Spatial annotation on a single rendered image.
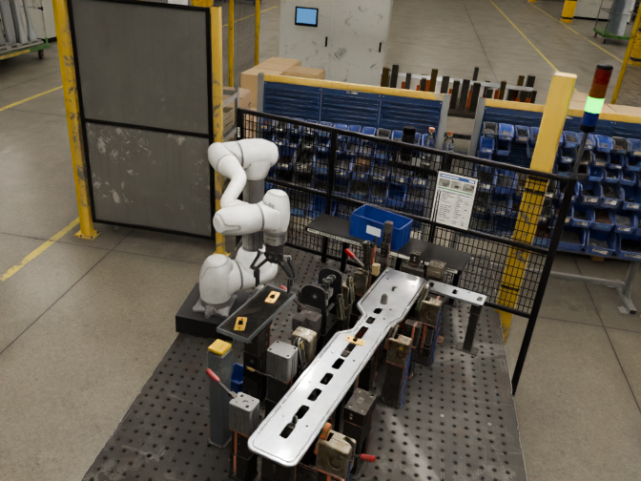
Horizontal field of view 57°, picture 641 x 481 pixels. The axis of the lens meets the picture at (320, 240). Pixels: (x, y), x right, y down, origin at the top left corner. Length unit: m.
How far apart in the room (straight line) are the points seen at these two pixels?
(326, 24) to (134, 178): 4.92
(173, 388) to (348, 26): 7.21
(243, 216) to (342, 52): 7.23
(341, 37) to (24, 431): 7.09
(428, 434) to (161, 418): 1.09
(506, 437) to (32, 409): 2.55
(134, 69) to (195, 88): 0.48
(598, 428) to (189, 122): 3.50
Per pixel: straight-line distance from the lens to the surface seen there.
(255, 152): 2.70
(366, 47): 9.18
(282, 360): 2.22
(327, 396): 2.23
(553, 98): 3.02
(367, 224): 3.19
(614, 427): 4.12
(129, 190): 5.18
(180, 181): 4.96
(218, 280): 2.87
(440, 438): 2.59
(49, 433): 3.66
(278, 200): 2.18
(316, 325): 2.47
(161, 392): 2.70
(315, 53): 9.31
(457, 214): 3.22
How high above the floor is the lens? 2.48
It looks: 27 degrees down
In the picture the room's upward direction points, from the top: 5 degrees clockwise
